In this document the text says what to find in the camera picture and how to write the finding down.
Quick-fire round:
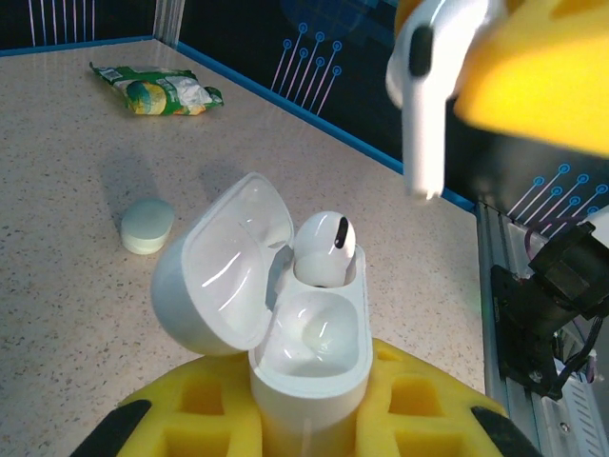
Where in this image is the green snack packet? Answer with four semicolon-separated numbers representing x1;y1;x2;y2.
88;63;225;118

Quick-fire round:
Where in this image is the white wireless earbud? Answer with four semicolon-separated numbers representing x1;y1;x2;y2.
385;0;492;200
290;209;359;289

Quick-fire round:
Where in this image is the aluminium front frame rail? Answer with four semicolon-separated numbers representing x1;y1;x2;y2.
475;199;609;457

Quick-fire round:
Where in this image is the white glossy charging case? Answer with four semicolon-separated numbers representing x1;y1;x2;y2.
150;171;373;457

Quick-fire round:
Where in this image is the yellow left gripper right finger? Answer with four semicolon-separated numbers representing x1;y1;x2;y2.
355;338;544;457

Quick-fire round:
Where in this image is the pale green earbud case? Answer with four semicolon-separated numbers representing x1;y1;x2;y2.
120;198;176;255

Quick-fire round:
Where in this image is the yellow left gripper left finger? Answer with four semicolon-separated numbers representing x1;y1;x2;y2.
70;355;264;457

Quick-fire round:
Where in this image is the aluminium frame post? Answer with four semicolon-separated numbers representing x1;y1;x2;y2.
154;0;185;45

